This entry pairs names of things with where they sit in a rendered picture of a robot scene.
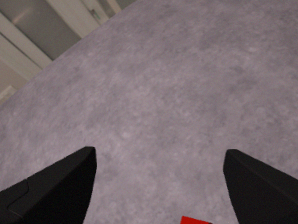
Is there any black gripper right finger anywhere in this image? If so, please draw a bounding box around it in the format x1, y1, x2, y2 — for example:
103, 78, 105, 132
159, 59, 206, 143
222, 149, 298, 224

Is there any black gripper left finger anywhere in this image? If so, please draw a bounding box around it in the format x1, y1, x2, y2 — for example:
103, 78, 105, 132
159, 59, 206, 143
0, 147, 97, 224

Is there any dark red cube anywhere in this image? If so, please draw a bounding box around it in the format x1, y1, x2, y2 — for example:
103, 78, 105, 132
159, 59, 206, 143
180, 216, 210, 224

